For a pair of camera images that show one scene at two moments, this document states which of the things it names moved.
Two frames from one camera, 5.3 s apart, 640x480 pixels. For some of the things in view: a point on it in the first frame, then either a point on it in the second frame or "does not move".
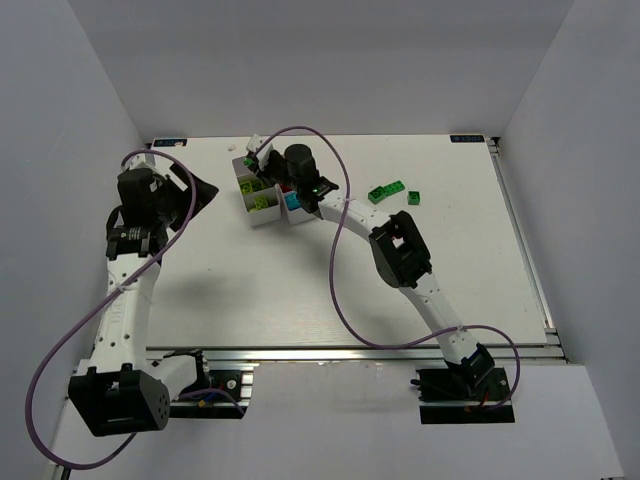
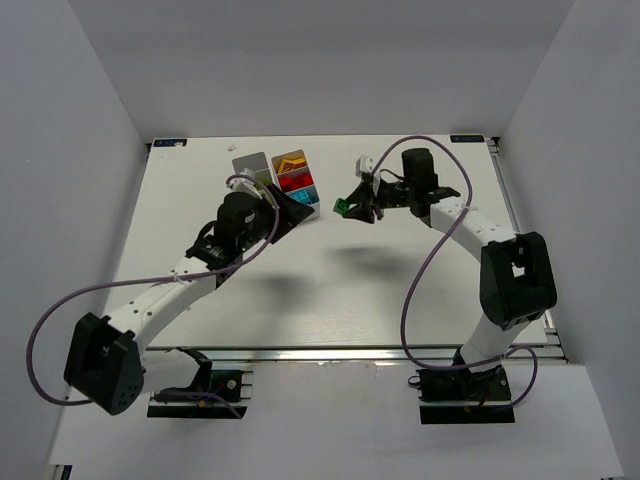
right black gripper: (267, 163) to (375, 198)
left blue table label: (169, 142) does not move
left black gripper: (181, 193) to (279, 214)
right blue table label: (467, 138) does not move
